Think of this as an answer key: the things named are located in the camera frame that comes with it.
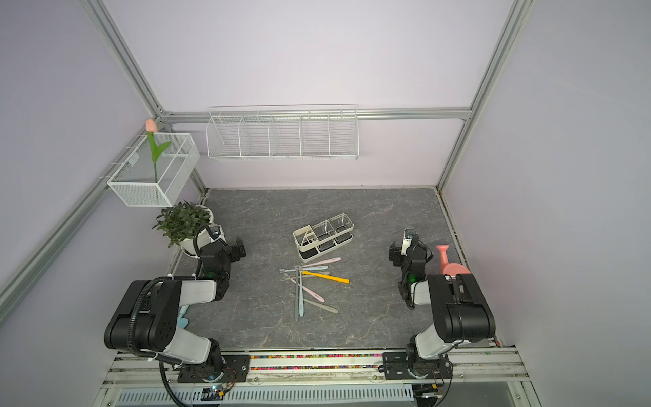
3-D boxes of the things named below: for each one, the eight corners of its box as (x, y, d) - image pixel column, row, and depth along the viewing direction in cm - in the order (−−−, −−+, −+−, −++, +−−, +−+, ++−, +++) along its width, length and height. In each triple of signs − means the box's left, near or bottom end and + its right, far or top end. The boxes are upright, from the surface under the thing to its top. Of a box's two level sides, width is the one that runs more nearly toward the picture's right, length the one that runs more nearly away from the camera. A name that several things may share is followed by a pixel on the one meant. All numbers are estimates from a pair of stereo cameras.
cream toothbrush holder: (302, 263, 98) (299, 249, 89) (295, 246, 102) (291, 231, 94) (353, 241, 104) (355, 226, 96) (344, 226, 109) (345, 211, 100)
